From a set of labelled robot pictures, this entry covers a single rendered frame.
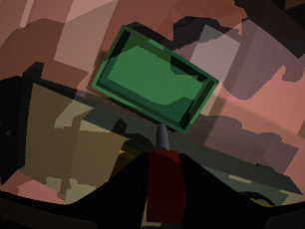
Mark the red-headed metal pin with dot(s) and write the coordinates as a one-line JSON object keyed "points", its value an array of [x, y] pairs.
{"points": [[166, 196]]}

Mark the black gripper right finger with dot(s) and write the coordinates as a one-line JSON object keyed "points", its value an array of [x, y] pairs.
{"points": [[213, 205]]}

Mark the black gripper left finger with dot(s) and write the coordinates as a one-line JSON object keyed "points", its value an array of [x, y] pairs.
{"points": [[118, 204]]}

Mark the green tray rim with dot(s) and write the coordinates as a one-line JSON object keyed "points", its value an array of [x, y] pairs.
{"points": [[193, 115]]}

